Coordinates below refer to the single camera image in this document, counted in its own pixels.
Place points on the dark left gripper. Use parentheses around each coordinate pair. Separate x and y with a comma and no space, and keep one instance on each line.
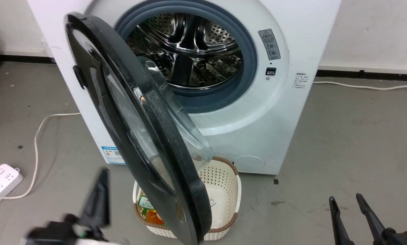
(60,233)

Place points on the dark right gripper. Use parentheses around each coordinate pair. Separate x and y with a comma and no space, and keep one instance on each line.
(401,239)

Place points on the black round washing machine door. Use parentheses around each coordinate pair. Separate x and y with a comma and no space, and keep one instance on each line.
(176,153)

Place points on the white front-load washing machine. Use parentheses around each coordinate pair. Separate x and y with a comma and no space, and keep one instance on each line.
(275,119)

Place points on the steel washing machine drum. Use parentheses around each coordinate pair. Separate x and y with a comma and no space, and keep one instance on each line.
(189,51)

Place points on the grey warning sticker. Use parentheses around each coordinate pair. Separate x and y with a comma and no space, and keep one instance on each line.
(269,44)

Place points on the green orange snack packet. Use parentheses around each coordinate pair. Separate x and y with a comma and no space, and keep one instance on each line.
(152,216)

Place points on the white power strip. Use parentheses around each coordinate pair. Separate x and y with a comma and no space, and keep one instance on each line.
(2,180)

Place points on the blue energy label sticker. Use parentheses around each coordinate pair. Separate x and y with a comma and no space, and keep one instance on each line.
(112,155)

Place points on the white perforated laundry basket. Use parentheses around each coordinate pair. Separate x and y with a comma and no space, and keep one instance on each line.
(220,190)

